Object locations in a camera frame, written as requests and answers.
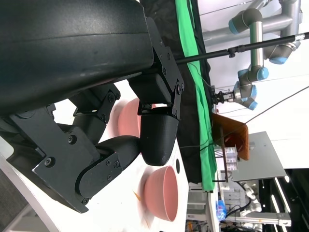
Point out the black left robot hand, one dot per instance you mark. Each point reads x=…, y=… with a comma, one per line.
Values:
x=72, y=48

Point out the pink bowl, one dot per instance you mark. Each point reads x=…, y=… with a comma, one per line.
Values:
x=166, y=193
x=128, y=118

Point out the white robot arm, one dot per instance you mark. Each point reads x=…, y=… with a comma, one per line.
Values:
x=251, y=195

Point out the black industrial arm gripper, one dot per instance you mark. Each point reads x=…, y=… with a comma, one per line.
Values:
x=222, y=96

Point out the grey arm joint blue cap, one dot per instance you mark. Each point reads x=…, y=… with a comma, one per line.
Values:
x=280, y=53

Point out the green cloth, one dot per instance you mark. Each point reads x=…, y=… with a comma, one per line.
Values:
x=190, y=36

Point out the brown wooden board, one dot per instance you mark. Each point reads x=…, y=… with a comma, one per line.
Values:
x=231, y=128

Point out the small clear tube rack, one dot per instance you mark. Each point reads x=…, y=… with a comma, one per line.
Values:
x=231, y=157

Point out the black boom pole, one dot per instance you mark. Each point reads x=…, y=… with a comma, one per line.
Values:
x=265, y=43

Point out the white storage cabinet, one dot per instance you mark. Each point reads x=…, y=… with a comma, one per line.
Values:
x=195, y=207

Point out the grey metal plate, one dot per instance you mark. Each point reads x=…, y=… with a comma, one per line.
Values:
x=263, y=157

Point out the blue plastic item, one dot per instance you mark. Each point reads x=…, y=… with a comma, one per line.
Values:
x=220, y=210

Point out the grey pipe frame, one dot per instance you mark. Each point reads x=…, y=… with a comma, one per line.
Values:
x=287, y=21

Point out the aluminium profile rail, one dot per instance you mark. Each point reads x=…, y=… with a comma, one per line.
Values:
x=260, y=218

